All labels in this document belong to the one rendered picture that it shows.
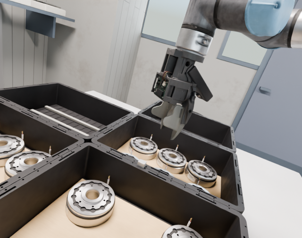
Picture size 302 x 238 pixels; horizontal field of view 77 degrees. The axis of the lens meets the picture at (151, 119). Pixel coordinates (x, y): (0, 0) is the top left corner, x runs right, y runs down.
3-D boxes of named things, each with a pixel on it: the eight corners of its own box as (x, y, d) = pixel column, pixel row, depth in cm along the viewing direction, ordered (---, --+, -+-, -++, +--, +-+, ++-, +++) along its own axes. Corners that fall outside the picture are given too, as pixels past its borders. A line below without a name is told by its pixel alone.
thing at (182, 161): (188, 157, 70) (188, 155, 70) (182, 171, 61) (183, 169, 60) (163, 146, 72) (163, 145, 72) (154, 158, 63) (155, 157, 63)
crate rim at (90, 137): (134, 118, 77) (136, 112, 76) (86, 148, 50) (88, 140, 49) (57, 86, 86) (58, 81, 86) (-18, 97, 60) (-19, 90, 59)
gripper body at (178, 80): (149, 93, 49) (163, 45, 45) (177, 98, 53) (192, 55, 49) (162, 104, 42) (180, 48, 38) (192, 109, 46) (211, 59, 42)
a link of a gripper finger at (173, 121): (155, 138, 47) (163, 101, 46) (174, 139, 50) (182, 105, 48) (161, 142, 44) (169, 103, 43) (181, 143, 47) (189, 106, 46)
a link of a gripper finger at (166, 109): (144, 121, 54) (156, 93, 49) (161, 123, 56) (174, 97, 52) (147, 128, 51) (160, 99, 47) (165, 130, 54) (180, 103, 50)
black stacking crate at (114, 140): (222, 179, 71) (235, 154, 66) (222, 250, 44) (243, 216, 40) (130, 138, 80) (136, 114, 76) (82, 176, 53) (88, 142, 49)
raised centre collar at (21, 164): (47, 162, 48) (47, 160, 48) (29, 172, 43) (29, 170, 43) (33, 154, 49) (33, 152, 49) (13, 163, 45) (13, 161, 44)
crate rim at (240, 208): (234, 158, 67) (237, 152, 66) (240, 222, 40) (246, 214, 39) (134, 118, 77) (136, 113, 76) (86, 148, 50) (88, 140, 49)
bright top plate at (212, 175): (215, 167, 68) (216, 166, 68) (217, 185, 59) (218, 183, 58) (188, 157, 69) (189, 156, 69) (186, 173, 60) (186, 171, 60)
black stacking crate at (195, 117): (223, 147, 98) (232, 127, 93) (222, 179, 71) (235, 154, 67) (153, 119, 107) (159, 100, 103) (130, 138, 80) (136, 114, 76)
